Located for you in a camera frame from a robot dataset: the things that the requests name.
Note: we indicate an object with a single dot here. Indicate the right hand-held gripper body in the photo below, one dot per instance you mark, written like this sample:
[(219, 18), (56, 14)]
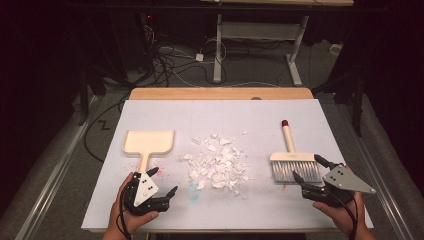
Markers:
[(343, 181)]

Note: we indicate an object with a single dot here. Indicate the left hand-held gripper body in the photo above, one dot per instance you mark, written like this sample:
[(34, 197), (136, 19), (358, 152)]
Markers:
[(145, 190)]

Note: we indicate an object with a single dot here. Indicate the cream brush with red tip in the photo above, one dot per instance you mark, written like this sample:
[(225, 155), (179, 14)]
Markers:
[(293, 160)]

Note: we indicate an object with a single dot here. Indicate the cream plastic dustpan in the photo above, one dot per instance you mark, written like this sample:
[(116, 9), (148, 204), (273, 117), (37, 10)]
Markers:
[(148, 143)]

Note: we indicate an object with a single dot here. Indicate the pile of white paper scraps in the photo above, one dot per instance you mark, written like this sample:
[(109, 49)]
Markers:
[(216, 165)]

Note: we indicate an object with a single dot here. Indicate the person's left hand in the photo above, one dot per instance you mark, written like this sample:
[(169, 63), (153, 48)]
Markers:
[(131, 218)]

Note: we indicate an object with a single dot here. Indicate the person's right hand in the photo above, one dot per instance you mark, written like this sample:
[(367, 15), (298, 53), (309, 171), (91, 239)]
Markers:
[(343, 216)]

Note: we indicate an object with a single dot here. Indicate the white board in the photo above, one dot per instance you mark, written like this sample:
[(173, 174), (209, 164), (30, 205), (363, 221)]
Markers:
[(233, 116)]

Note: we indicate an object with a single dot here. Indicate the dark round table grommet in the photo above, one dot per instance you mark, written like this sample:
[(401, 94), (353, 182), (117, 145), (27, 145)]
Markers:
[(256, 98)]

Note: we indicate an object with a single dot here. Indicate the wooden table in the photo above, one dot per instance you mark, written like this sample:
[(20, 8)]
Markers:
[(216, 93)]

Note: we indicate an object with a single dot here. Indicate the small white box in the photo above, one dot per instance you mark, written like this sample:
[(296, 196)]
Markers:
[(335, 49)]

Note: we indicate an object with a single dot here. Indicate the white power adapter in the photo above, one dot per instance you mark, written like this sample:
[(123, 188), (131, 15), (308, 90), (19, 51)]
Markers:
[(199, 57)]

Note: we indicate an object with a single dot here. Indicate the metal floor rail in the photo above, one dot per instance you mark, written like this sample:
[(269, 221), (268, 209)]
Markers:
[(376, 173), (50, 186)]

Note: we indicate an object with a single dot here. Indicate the white metal desk frame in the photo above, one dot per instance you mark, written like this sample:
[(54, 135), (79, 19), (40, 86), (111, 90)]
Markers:
[(218, 50)]

